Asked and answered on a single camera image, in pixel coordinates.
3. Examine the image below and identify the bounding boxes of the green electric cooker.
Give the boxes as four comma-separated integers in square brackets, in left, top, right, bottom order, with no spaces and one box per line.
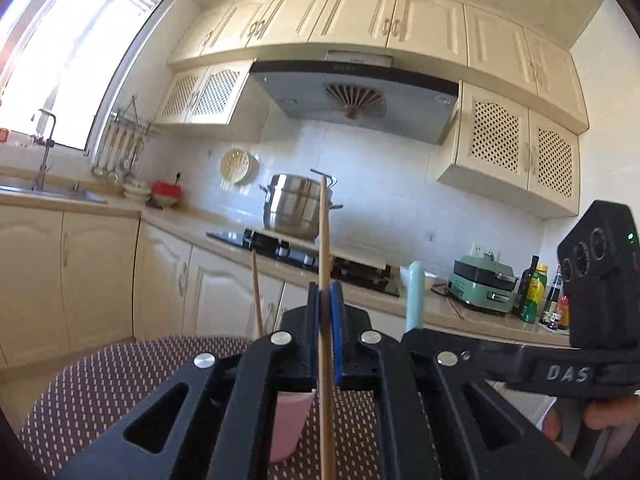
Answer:
[446,253,521,316]

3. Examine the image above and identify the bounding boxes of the large cream lattice cabinet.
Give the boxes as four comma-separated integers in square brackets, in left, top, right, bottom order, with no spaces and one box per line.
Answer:
[437,81,581,220]

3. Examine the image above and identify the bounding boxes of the black power cable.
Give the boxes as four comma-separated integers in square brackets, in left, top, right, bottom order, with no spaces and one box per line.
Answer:
[432,284,467,319]

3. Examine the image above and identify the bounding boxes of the brown wooden chopstick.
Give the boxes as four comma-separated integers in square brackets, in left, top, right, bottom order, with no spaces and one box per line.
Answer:
[250,245,265,339]

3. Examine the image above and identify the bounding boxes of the metal faucet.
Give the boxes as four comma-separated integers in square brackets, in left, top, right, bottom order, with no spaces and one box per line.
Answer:
[31,108,57,192]

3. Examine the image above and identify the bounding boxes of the hanging metal ladle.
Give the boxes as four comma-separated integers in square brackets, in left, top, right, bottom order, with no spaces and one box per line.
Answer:
[129,132,145,172]
[120,130,136,182]
[91,127,113,177]
[102,127,122,184]

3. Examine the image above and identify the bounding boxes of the metal wall utensil rack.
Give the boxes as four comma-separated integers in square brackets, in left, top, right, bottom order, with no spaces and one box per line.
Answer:
[107,95,162,137]

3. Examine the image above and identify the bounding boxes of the stainless steel sink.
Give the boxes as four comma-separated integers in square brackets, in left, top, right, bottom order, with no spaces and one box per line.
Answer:
[0,184,109,206]

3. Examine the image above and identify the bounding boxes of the cream base cabinets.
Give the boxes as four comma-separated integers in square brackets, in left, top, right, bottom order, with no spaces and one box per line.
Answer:
[0,203,571,369]

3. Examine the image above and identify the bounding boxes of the brown polka dot tablecloth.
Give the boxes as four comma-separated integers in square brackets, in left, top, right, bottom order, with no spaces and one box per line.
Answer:
[17,335,451,480]

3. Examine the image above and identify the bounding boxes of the grey range hood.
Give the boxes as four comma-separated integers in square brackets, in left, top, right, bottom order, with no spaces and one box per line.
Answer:
[248,50,460,146]

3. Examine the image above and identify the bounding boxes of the red container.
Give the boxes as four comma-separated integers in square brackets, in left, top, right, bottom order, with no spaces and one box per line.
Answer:
[151,180,182,201]

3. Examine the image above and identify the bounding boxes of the dark olive oil bottle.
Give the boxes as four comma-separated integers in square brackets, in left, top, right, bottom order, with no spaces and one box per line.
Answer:
[515,255,540,316]

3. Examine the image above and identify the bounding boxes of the green bottle yellow label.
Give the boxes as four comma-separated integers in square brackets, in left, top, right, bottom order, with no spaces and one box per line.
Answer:
[520,264,550,324]

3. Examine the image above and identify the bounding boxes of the dark soy sauce bottle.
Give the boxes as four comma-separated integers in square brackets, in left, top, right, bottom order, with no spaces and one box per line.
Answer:
[542,266,564,327]

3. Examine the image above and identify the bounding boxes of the teal spoon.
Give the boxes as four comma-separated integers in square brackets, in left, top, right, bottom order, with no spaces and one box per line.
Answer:
[405,260,427,334]

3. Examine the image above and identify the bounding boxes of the stainless steel steamer pot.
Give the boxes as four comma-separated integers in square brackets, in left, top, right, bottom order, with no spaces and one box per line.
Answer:
[258,169,345,239]

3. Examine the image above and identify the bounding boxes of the pink cup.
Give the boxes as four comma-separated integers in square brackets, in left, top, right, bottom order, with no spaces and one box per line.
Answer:
[270,392,317,464]

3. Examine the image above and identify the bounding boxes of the light wooden chopstick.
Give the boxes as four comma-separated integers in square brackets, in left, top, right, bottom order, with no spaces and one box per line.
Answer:
[318,175,337,480]

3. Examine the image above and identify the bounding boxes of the small cream lattice cabinet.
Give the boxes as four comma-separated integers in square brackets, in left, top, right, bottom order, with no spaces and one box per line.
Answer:
[154,60,256,126]

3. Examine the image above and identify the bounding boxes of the yellow strainer plate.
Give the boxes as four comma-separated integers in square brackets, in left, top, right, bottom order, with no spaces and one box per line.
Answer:
[220,147,260,185]

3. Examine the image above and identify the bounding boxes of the person's right hand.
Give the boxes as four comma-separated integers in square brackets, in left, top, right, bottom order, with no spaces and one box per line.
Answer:
[542,392,640,461]

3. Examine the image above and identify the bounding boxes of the cream upper wall cabinets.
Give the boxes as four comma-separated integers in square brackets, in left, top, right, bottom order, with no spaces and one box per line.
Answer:
[167,0,591,136]

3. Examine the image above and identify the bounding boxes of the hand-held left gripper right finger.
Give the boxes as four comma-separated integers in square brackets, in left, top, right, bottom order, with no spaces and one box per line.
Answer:
[329,282,587,480]

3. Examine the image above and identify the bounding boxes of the black gas stove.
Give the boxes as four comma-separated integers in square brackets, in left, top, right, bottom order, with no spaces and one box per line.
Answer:
[206,229,403,299]

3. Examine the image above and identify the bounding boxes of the window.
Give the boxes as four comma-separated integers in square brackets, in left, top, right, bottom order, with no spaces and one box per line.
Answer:
[0,0,169,152]

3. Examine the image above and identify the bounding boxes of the white bowl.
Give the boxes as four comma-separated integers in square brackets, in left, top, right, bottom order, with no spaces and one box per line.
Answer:
[399,266,440,294]

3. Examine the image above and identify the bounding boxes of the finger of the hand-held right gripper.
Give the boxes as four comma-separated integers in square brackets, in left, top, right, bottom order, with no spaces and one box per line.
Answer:
[401,328,522,392]

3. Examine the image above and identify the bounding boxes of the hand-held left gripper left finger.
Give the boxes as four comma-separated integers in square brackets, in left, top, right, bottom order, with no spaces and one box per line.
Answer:
[57,282,321,480]

